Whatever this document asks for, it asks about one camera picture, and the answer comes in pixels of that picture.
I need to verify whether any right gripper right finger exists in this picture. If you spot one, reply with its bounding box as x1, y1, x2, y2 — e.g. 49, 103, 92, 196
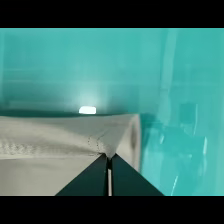
111, 153, 165, 197

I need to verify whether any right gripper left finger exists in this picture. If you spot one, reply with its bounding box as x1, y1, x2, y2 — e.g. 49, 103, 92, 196
55, 153, 109, 197

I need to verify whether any white garment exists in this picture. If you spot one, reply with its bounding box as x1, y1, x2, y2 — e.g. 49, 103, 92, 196
0, 113, 142, 197

